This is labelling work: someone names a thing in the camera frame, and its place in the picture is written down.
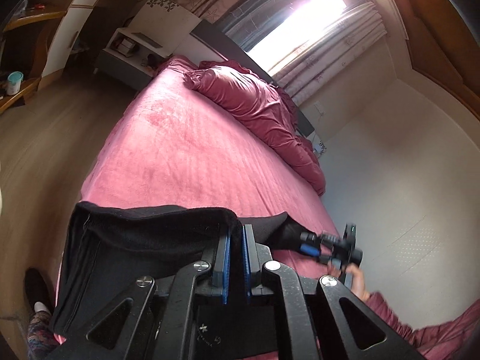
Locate black pants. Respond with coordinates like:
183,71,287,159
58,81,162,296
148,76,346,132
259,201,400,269
52,202,320,359

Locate pink jacket right forearm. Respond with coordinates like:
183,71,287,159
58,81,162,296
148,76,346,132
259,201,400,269
361,291,480,360

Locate person's right hand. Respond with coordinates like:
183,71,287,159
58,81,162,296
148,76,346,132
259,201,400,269
327,262,370,302

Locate pink bed sheet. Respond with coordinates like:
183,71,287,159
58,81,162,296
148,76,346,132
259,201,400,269
53,54,343,360

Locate crumpled pink duvet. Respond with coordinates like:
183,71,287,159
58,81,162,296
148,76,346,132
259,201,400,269
184,61,326,196

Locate person's foot black slipper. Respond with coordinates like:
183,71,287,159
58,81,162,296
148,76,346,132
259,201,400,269
24,267,54,314

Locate striped window curtain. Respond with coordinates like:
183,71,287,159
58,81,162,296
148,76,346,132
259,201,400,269
176,0,389,105

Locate dark headboard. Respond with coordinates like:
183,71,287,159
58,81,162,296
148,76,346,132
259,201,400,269
191,19,315,137

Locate white bedside table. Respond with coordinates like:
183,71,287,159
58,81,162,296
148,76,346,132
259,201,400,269
94,28,171,92

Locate white floral panel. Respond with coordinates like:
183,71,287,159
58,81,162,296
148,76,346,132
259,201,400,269
128,0,201,55

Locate teal white cup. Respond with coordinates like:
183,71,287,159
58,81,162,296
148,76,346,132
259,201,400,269
7,72,24,96

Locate wooden white cabinet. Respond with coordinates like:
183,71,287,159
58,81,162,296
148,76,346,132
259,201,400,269
35,0,138,91

